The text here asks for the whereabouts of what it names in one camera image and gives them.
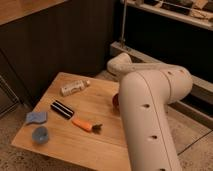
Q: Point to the red ceramic bowl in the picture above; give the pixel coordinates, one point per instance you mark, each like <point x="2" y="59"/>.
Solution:
<point x="115" y="102"/>

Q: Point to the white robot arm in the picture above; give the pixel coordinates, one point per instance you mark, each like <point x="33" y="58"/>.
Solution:
<point x="145" y="89"/>

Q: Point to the black rectangular box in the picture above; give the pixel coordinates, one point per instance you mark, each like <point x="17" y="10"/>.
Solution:
<point x="61" y="109"/>

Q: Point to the orange toy carrot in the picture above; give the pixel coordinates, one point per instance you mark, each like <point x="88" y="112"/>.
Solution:
<point x="86" y="125"/>

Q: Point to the blue small cup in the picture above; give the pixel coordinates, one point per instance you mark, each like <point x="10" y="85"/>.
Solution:
<point x="40" y="135"/>

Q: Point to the metal shelf rack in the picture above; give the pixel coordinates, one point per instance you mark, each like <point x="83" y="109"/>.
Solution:
<point x="151" y="37"/>

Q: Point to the white bottle lying down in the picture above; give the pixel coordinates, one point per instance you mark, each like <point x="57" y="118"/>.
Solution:
<point x="74" y="87"/>

